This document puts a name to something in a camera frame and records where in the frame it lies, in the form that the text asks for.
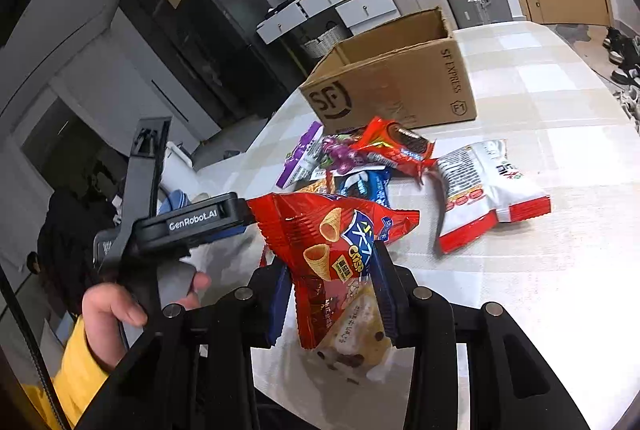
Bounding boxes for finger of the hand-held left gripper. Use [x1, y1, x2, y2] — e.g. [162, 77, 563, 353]
[221, 191, 257, 238]

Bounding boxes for orange patterned snack packet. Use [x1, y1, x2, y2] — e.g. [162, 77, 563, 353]
[294, 176, 342, 199]

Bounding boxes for red corn snack bag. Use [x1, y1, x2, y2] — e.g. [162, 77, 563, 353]
[247, 191, 422, 351]

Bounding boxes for person's left hand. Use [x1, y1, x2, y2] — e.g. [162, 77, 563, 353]
[81, 272, 212, 374]

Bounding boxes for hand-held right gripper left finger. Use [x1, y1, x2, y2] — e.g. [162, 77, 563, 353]
[75, 256, 294, 430]

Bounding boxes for black cabinet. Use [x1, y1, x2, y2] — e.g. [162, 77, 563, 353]
[119, 0, 237, 132]

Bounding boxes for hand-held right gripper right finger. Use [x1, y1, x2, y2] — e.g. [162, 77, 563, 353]
[369, 241, 587, 430]

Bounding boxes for purple and white snack packet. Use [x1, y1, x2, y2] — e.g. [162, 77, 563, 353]
[276, 120, 326, 189]

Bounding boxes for grey door mat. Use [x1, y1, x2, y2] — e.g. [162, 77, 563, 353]
[555, 23, 608, 45]

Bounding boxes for black cable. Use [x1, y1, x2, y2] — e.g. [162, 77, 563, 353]
[0, 267, 68, 430]

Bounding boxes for white and red snack bag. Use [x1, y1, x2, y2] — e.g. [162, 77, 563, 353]
[434, 139, 552, 256]

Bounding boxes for grey and white laundry basket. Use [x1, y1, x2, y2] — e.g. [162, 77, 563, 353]
[300, 22, 352, 60]

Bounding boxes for dark cloth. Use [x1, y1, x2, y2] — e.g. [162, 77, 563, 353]
[37, 159, 123, 313]

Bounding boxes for brown cardboard box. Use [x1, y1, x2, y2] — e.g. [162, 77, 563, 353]
[298, 6, 479, 137]

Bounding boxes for white drawer unit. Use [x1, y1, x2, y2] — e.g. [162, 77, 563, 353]
[256, 0, 402, 45]

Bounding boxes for white appliance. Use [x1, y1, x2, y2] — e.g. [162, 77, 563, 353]
[159, 141, 202, 211]

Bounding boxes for red sandwich cookie packet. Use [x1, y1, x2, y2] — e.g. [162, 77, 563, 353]
[349, 115, 437, 187]

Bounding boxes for row of shoes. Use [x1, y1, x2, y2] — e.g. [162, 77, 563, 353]
[601, 26, 640, 132]

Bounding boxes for cream chocolate chip cookie packet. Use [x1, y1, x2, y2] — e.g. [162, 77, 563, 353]
[314, 279, 397, 382]

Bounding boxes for blue cookie packet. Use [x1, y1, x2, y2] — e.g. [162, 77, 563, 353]
[334, 167, 394, 209]

